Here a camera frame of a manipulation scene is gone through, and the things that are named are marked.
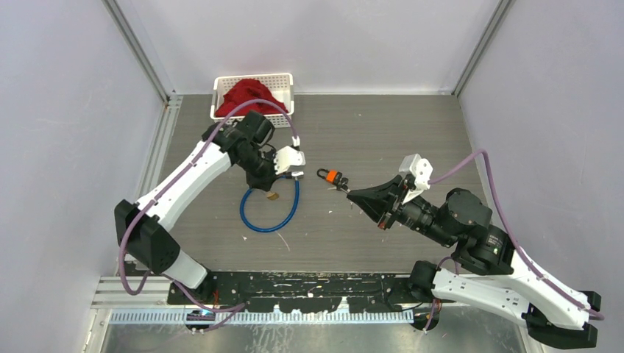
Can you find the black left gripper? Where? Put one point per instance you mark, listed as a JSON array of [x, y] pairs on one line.
[[264, 183]]

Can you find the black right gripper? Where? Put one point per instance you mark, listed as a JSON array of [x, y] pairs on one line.
[[372, 200]]

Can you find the brass padlock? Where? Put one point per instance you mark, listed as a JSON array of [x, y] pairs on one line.
[[272, 196]]

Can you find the black headed key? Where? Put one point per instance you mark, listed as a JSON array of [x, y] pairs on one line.
[[340, 185]]

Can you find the blue cable lock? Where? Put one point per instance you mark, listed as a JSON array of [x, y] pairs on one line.
[[270, 215]]

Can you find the orange black padlock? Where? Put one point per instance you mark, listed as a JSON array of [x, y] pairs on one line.
[[333, 177]]

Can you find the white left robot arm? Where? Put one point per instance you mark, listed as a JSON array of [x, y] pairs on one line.
[[143, 227]]

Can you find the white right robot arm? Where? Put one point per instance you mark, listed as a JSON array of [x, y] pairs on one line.
[[500, 281]]

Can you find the red cloth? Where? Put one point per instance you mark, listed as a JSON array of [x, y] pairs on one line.
[[247, 90]]

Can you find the white perforated plastic basket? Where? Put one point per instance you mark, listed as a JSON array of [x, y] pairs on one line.
[[281, 86]]

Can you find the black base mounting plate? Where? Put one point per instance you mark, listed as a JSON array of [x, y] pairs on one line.
[[302, 292]]

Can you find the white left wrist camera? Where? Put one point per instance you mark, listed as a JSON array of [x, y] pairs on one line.
[[290, 159]]

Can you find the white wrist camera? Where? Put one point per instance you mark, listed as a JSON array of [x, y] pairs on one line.
[[290, 159], [420, 169]]

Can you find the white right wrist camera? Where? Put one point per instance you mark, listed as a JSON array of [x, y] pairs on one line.
[[420, 169]]

